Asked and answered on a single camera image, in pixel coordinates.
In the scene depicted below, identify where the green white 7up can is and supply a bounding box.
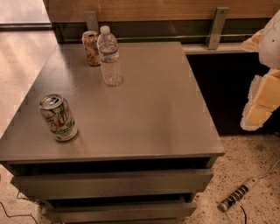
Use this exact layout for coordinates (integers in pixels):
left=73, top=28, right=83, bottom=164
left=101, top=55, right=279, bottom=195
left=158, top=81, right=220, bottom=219
left=39, top=94, right=78, bottom=142

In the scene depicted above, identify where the grey drawer cabinet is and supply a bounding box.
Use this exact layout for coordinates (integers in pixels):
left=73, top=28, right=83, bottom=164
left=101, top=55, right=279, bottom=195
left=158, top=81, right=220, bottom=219
left=0, top=42, right=224, bottom=224

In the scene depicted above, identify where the right metal bracket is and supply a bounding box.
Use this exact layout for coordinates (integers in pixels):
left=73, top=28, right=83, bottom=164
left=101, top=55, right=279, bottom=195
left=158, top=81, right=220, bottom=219
left=206, top=7, right=229, bottom=50

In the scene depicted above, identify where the orange soda can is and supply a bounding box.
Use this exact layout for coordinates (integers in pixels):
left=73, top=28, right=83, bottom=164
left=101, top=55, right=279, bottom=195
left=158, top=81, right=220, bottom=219
left=82, top=31, right=101, bottom=67

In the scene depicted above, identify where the white power strip cable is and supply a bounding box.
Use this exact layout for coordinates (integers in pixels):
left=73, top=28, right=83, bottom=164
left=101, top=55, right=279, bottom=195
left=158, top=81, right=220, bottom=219
left=256, top=158, right=280, bottom=180

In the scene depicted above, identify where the grey drawer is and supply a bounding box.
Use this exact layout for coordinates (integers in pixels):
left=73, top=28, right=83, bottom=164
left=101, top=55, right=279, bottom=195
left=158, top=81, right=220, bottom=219
left=11, top=169, right=213, bottom=200
left=43, top=203, right=196, bottom=223

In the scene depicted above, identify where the grey upper drawer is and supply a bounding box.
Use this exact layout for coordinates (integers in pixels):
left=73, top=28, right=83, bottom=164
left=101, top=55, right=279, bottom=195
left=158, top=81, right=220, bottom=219
left=11, top=169, right=213, bottom=200

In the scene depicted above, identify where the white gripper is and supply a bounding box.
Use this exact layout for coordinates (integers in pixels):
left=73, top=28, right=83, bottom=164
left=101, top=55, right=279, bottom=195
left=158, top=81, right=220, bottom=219
left=241, top=10, right=280, bottom=131

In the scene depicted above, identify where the clear plastic water bottle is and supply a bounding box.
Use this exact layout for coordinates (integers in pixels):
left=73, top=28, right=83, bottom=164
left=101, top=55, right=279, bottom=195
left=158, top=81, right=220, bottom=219
left=97, top=25, right=123, bottom=87

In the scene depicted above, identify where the left metal bracket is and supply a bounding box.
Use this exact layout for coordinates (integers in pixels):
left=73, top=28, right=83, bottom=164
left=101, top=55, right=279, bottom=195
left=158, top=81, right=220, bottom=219
left=84, top=10, right=99, bottom=32

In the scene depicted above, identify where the white power strip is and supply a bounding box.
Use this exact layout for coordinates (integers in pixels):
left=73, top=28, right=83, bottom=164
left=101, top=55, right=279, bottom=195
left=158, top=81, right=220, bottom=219
left=218, top=178, right=259, bottom=213

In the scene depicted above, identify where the metal bracket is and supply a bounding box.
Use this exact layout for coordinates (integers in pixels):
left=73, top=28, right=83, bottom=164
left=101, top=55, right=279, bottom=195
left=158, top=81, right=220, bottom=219
left=206, top=7, right=229, bottom=50
left=84, top=10, right=99, bottom=32

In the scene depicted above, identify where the black cable on floor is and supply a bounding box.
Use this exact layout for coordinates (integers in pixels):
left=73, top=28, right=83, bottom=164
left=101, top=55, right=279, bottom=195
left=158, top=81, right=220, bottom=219
left=0, top=191, right=39, bottom=224

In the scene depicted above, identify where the grey lower drawer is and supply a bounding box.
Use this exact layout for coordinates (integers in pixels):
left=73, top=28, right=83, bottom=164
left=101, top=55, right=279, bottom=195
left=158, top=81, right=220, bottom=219
left=43, top=203, right=196, bottom=223

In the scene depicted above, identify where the wooden wall counter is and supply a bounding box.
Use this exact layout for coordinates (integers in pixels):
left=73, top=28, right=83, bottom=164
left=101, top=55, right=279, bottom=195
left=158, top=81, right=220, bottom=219
left=43, top=0, right=280, bottom=46

